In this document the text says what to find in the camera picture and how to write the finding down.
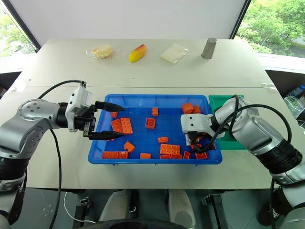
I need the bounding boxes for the green plastic bin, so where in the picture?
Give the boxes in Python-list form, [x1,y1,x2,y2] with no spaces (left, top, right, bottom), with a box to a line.
[208,94,247,151]

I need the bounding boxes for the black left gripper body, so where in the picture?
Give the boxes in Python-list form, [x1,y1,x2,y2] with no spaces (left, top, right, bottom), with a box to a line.
[74,102,98,141]

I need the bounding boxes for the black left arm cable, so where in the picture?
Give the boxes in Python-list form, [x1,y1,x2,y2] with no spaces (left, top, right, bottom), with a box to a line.
[37,80,87,229]

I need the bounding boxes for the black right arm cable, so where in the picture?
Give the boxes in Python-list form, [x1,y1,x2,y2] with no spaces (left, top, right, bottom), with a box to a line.
[190,94,293,153]

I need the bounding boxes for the yellow red toy fruit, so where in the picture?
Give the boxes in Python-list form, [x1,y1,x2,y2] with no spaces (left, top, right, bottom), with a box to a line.
[129,44,148,63]

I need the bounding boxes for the white packet in clear wrap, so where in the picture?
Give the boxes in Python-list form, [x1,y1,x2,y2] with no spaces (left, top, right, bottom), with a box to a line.
[159,43,190,64]

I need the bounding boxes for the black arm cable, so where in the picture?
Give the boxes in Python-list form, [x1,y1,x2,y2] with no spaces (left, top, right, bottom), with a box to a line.
[190,94,293,153]
[37,80,87,229]

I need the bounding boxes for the bread in clear wrap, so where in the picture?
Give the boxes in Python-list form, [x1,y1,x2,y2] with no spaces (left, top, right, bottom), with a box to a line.
[85,43,120,60]

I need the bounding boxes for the blue plastic bin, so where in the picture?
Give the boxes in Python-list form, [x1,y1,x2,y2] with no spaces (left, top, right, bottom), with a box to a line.
[87,94,224,166]

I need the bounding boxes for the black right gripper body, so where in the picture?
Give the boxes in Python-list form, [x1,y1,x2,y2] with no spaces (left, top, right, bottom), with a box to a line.
[185,130,211,146]

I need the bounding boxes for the black metal stand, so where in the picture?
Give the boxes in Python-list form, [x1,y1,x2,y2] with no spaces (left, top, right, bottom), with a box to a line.
[73,196,92,228]
[201,194,230,229]

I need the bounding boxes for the silver metal cup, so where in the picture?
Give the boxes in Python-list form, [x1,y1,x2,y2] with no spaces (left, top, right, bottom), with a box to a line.
[201,37,218,60]

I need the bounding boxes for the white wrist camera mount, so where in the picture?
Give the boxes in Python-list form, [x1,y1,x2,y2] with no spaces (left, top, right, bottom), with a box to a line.
[65,85,94,133]
[180,113,215,139]

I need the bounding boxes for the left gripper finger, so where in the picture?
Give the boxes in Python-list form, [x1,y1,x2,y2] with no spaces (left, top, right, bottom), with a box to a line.
[89,130,126,142]
[95,101,126,112]

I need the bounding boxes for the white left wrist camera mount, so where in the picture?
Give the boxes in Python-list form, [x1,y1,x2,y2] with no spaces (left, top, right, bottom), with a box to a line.
[65,85,94,133]

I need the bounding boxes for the black window frame bar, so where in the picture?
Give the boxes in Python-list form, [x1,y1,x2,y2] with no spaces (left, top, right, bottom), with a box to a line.
[0,0,40,52]
[228,0,252,40]

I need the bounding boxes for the thin white cable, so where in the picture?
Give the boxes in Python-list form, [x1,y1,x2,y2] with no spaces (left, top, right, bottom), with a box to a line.
[63,190,96,225]

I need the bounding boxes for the chunky orange toy brick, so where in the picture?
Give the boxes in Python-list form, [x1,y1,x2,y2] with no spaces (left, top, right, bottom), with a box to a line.
[181,103,194,115]

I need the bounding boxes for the wide orange toy brick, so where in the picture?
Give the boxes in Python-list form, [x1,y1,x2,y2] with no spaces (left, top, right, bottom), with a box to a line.
[160,144,182,156]

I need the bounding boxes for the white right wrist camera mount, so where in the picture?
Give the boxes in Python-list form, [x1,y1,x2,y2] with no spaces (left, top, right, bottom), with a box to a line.
[180,113,215,139]

